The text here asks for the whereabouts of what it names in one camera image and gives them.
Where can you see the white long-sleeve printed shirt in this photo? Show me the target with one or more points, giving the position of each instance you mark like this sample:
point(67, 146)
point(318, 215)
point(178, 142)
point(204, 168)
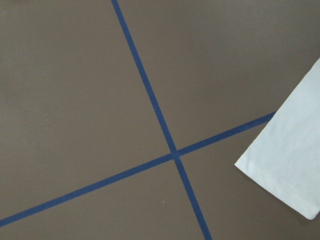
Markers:
point(284, 159)

